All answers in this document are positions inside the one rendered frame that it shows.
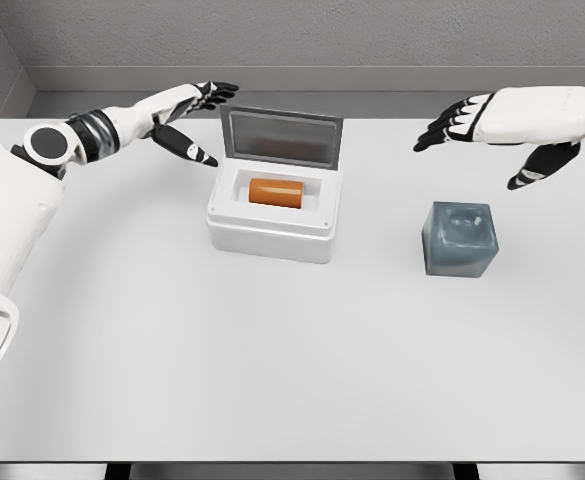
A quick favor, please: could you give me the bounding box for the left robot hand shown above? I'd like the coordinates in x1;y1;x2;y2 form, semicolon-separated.
140;79;240;169

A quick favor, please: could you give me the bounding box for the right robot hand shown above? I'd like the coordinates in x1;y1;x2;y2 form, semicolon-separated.
412;89;583;192

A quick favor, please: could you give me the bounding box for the grey translucent cube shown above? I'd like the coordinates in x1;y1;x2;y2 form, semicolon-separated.
421;201;501;280

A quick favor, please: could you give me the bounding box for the orange cylinder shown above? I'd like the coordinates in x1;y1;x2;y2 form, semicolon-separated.
248;177;305;210

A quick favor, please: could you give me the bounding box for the white box with hinged lid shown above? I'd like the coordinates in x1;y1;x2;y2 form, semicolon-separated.
206;104;344;266

